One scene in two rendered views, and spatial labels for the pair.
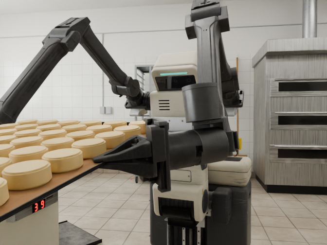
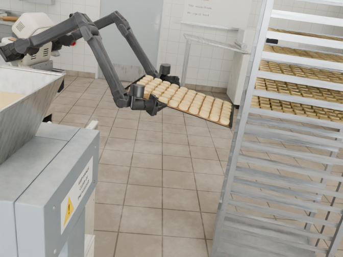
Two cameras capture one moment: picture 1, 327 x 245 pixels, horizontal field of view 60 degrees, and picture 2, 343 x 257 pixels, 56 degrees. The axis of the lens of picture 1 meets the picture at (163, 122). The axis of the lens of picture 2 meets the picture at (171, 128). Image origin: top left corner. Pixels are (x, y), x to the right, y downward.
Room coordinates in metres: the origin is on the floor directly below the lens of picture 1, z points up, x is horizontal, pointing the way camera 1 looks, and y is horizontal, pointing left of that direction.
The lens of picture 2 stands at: (0.85, 2.01, 1.52)
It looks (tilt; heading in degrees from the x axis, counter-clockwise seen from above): 22 degrees down; 257
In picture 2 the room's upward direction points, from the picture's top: 8 degrees clockwise
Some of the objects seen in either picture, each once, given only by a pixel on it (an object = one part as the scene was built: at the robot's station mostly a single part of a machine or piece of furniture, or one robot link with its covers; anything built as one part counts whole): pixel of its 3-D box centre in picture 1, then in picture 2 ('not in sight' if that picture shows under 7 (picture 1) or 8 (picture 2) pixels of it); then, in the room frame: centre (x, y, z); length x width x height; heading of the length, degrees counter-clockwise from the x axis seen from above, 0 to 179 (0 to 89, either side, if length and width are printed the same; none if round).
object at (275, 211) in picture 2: not in sight; (280, 211); (-0.12, 0.72, 0.51); 0.64 x 0.03 x 0.03; 158
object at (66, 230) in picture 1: (62, 237); not in sight; (2.38, 0.86, 0.02); 0.60 x 0.40 x 0.03; 46
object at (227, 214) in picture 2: not in sight; (276, 224); (-0.12, 0.72, 0.42); 0.64 x 0.03 x 0.03; 158
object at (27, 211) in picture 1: (34, 191); not in sight; (1.03, 0.47, 0.77); 0.24 x 0.04 x 0.14; 166
